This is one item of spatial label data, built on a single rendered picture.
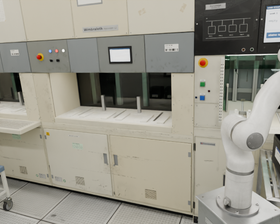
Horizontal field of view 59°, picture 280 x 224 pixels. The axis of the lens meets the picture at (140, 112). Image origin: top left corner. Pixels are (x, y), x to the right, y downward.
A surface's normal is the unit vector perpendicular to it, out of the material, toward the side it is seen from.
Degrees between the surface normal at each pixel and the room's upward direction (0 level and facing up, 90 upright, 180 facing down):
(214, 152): 90
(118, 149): 90
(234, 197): 90
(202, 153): 90
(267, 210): 0
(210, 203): 0
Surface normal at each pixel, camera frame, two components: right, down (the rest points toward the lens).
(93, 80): -0.37, 0.29
